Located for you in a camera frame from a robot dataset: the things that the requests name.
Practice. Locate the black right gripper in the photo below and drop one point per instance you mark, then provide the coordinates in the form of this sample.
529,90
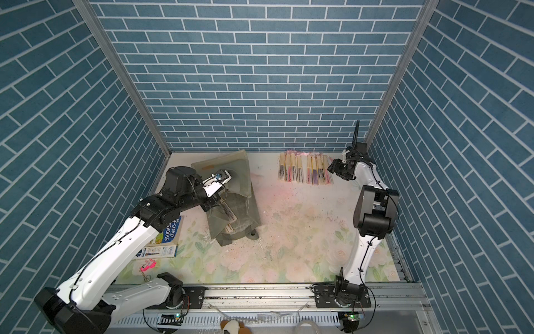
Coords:
335,168

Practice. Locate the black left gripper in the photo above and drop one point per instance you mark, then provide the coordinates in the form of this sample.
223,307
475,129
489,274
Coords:
197,181

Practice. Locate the pink teal fan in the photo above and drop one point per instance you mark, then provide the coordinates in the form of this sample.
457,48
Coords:
326,165

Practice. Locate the purple folding fan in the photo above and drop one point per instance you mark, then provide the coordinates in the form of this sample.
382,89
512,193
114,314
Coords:
314,170

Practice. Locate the white black-inked fan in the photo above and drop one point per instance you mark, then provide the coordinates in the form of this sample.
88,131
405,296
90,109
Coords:
231,217

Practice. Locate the olive green canvas tote bag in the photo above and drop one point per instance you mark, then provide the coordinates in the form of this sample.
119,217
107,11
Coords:
239,195

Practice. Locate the pink folding fan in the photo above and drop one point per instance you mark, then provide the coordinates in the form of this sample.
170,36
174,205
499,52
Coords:
288,167

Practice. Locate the black patterned bamboo folding fan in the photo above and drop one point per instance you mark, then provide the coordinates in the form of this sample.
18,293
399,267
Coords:
282,167

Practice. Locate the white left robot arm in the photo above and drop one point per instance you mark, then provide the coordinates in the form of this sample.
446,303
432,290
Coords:
81,304

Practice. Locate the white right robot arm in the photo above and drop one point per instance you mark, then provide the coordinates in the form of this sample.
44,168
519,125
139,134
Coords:
376,210

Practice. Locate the blue illustrated book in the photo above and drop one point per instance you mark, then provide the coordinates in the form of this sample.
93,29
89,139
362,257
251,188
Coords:
169,235

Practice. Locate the white blue small box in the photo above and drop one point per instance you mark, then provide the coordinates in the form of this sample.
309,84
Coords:
155,252

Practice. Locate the brown plush toy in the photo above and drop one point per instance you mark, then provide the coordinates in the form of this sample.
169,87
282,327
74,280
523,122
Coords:
234,327

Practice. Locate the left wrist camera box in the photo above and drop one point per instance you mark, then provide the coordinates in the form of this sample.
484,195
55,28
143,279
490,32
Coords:
216,182

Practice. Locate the pink keychain toy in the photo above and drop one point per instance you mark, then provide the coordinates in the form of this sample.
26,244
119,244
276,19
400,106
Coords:
148,265

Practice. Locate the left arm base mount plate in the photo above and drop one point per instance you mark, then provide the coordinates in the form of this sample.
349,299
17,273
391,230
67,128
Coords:
191,297

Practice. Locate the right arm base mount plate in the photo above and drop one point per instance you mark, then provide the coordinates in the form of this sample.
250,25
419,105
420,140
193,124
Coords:
326,296

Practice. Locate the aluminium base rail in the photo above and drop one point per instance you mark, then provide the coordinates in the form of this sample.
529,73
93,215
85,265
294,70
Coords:
395,308

